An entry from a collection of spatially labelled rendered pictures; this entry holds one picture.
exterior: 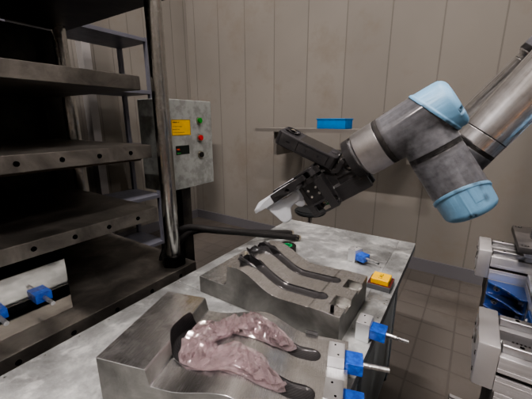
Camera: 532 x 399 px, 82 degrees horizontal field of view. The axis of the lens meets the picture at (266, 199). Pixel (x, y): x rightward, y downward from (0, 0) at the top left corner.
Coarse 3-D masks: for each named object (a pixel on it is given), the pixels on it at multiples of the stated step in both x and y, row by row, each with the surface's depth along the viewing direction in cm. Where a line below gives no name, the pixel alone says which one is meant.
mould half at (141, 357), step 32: (160, 320) 74; (128, 352) 64; (160, 352) 64; (320, 352) 71; (128, 384) 62; (160, 384) 61; (192, 384) 60; (224, 384) 58; (256, 384) 59; (320, 384) 63
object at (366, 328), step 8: (360, 320) 83; (368, 320) 83; (360, 328) 82; (368, 328) 81; (376, 328) 82; (384, 328) 82; (360, 336) 83; (368, 336) 82; (376, 336) 81; (384, 336) 80; (392, 336) 80
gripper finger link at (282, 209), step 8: (296, 192) 54; (264, 200) 56; (272, 200) 55; (280, 200) 55; (288, 200) 55; (296, 200) 55; (256, 208) 57; (264, 208) 56; (272, 208) 56; (280, 208) 56; (288, 208) 55; (280, 216) 56; (288, 216) 56
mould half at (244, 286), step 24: (240, 264) 97; (312, 264) 109; (216, 288) 102; (240, 288) 96; (264, 288) 91; (312, 288) 93; (336, 288) 92; (288, 312) 87; (312, 312) 83; (336, 312) 81; (336, 336) 80
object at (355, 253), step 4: (352, 248) 130; (356, 248) 130; (360, 248) 130; (348, 252) 130; (352, 252) 128; (356, 252) 128; (360, 252) 129; (348, 256) 130; (352, 256) 128; (356, 256) 127; (360, 256) 126; (364, 256) 125; (368, 256) 126; (352, 260) 129; (356, 260) 129; (360, 260) 126; (364, 260) 125; (368, 260) 125; (372, 260) 123
